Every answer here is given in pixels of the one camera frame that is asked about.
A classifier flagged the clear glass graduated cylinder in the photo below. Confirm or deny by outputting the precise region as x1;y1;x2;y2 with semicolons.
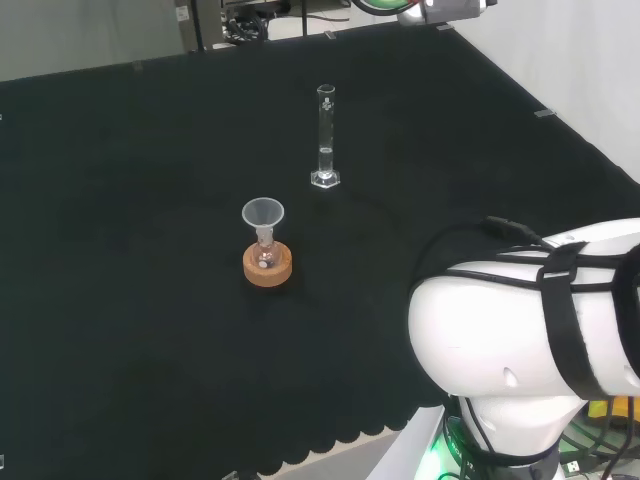
310;83;342;190

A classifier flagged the small round-bottom glass flask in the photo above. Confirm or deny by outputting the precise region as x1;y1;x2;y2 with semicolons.
253;227;278;272

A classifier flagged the coiled black cable bundle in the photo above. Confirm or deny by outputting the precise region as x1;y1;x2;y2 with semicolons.
221;13;272;45

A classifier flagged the clear plastic funnel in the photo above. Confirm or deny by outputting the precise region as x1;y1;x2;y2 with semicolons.
241;197;286;242

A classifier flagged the round cork ring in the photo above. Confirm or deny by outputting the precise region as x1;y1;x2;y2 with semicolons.
242;241;294;289

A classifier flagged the black bench cloth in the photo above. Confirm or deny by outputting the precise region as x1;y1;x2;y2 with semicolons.
0;22;640;477

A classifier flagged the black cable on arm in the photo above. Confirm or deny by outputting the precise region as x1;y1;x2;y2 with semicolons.
413;215;640;302

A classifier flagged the yellow stop button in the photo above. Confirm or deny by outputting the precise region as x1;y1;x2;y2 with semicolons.
586;395;640;427

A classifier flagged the black metal frame post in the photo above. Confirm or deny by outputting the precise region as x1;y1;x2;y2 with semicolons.
174;0;207;54

